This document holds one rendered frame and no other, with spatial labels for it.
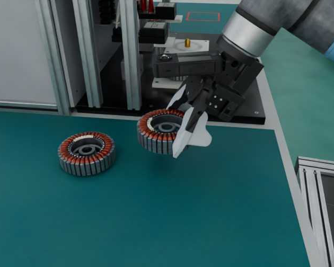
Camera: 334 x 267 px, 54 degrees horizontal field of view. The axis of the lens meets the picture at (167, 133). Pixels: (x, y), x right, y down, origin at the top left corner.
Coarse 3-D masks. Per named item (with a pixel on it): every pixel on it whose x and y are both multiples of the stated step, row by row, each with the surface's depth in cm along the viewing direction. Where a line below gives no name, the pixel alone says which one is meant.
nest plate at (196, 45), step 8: (176, 40) 120; (184, 40) 120; (192, 40) 120; (200, 40) 120; (208, 40) 120; (168, 48) 113; (176, 48) 113; (184, 48) 113; (192, 48) 113; (200, 48) 113; (208, 48) 114
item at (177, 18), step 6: (156, 6) 106; (162, 6) 106; (168, 6) 106; (174, 6) 106; (138, 12) 109; (144, 12) 108; (156, 12) 107; (162, 12) 107; (168, 12) 106; (174, 12) 107; (144, 18) 108; (150, 18) 108; (156, 18) 108; (162, 18) 107; (168, 18) 107; (174, 18) 108; (180, 18) 109
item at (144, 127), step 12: (144, 120) 61; (156, 120) 62; (168, 120) 63; (180, 120) 62; (144, 132) 57; (156, 132) 58; (168, 132) 59; (144, 144) 58; (156, 144) 57; (168, 144) 56
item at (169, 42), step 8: (144, 24) 89; (152, 24) 89; (160, 24) 89; (144, 32) 87; (152, 32) 86; (160, 32) 86; (112, 40) 89; (120, 40) 88; (144, 40) 88; (152, 40) 87; (160, 40) 87; (168, 40) 90
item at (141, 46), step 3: (141, 45) 113; (144, 45) 113; (147, 45) 113; (150, 45) 113; (153, 45) 115; (141, 48) 114; (144, 48) 114; (147, 48) 114; (150, 48) 113; (153, 48) 116
